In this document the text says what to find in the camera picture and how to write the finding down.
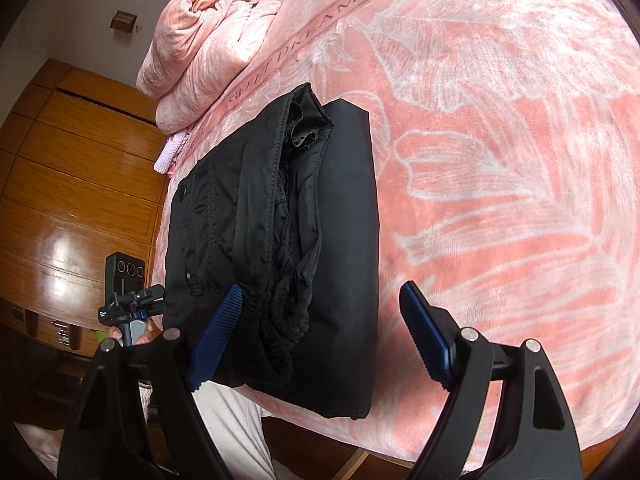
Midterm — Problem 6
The brown wall ornament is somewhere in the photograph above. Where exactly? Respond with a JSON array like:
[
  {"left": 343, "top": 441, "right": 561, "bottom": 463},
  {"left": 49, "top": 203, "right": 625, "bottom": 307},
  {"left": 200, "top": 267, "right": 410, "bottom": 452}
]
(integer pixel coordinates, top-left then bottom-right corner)
[{"left": 111, "top": 9, "right": 138, "bottom": 32}]

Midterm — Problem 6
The person's white trouser leg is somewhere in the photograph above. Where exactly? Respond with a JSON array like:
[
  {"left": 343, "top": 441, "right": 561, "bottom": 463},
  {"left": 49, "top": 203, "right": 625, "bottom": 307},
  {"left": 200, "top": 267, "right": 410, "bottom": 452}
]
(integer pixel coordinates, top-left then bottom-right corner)
[{"left": 192, "top": 380, "right": 278, "bottom": 480}]

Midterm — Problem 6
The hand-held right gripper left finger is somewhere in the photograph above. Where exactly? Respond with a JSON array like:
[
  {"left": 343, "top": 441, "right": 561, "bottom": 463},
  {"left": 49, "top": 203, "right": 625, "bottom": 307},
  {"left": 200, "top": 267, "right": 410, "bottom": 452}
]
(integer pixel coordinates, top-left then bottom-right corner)
[{"left": 57, "top": 282, "right": 243, "bottom": 480}]

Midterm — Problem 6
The person's left hand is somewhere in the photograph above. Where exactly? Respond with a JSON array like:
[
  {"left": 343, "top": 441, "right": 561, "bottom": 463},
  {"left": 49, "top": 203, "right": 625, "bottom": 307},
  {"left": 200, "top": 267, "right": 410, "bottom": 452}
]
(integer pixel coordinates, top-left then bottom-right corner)
[{"left": 109, "top": 320, "right": 153, "bottom": 347}]

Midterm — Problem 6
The wooden wardrobe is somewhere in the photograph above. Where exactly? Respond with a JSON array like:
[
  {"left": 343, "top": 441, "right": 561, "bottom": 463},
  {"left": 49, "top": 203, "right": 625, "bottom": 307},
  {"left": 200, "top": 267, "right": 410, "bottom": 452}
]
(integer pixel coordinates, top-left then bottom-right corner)
[{"left": 0, "top": 59, "right": 171, "bottom": 356}]

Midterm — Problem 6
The black jacket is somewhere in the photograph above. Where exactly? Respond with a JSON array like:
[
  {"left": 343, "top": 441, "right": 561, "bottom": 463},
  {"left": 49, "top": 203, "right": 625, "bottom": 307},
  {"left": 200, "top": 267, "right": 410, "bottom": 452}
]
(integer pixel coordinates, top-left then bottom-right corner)
[{"left": 161, "top": 82, "right": 383, "bottom": 421}]

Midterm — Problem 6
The white pink towel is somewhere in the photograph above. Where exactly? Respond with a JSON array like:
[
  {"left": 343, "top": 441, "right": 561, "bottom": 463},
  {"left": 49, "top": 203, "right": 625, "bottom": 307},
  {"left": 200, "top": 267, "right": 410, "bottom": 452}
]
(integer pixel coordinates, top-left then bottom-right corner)
[{"left": 154, "top": 130, "right": 191, "bottom": 176}]

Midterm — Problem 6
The pink printed bed blanket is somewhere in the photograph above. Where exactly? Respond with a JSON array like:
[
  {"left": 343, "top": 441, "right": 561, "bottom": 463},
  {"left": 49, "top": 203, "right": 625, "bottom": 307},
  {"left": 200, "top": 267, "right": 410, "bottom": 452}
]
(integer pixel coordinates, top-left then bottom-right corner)
[{"left": 150, "top": 0, "right": 640, "bottom": 463}]

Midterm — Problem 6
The folded pink quilt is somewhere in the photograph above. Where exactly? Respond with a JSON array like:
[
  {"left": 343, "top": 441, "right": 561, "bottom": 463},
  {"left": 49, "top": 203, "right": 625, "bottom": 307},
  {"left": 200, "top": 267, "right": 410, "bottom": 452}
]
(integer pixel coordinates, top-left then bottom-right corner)
[{"left": 136, "top": 0, "right": 285, "bottom": 133}]

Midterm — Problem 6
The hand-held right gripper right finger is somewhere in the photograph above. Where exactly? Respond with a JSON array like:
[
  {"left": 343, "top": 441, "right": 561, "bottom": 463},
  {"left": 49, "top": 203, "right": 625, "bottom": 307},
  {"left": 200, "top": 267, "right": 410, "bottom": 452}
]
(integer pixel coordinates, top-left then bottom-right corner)
[{"left": 399, "top": 281, "right": 583, "bottom": 480}]

